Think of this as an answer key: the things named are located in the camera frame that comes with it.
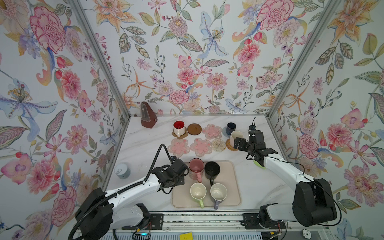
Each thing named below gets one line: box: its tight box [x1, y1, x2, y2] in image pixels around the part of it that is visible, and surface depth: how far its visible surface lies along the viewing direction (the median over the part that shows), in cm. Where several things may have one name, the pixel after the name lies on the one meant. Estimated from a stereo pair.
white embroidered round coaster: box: [211, 138, 226, 153], surface depth 106 cm
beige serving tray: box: [172, 160, 241, 208], surface depth 84 cm
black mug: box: [204, 161, 221, 186], surface depth 86 cm
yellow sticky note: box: [179, 232, 193, 240], surface depth 70 cm
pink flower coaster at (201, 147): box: [189, 137, 213, 157], surface depth 106 cm
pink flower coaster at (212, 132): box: [202, 123, 222, 140], surface depth 113 cm
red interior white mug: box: [173, 120, 186, 138], surface depth 106 cm
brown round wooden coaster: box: [187, 123, 202, 136], surface depth 116 cm
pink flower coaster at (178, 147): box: [167, 138, 190, 158], surface depth 104 cm
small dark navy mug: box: [226, 122, 237, 136], surface depth 106 cm
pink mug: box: [188, 158, 205, 183], surface depth 84 cm
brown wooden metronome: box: [140, 101, 158, 129], surface depth 109 cm
